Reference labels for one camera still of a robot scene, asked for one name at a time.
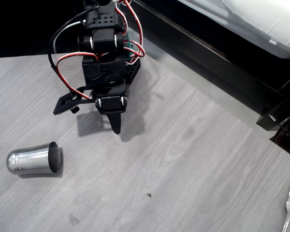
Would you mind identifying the stainless steel cup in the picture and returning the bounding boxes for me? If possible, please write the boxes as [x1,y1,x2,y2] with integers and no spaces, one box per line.
[6,141,63,175]

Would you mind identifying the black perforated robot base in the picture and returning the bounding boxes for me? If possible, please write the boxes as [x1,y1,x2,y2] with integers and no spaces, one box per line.
[124,58,142,86]

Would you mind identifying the green circuit board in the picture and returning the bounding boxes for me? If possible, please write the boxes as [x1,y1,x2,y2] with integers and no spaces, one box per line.
[123,33,142,61]

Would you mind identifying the white mattress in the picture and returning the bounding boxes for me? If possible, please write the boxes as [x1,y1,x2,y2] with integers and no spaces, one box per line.
[178,0,290,59]

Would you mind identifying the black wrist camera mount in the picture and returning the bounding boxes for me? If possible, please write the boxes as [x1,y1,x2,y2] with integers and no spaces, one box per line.
[53,86,96,116]

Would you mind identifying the red white servo wire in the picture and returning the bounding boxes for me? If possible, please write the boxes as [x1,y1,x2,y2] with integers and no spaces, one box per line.
[115,0,146,66]
[56,52,100,101]

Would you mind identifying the black cable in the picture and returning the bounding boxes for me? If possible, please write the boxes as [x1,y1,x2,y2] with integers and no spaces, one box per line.
[47,0,101,97]

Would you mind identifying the white cable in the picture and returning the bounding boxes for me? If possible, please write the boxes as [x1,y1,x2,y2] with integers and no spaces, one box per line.
[53,21,87,55]

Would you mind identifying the dark wooden bed frame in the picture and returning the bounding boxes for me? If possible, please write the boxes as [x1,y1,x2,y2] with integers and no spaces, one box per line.
[128,0,290,131]

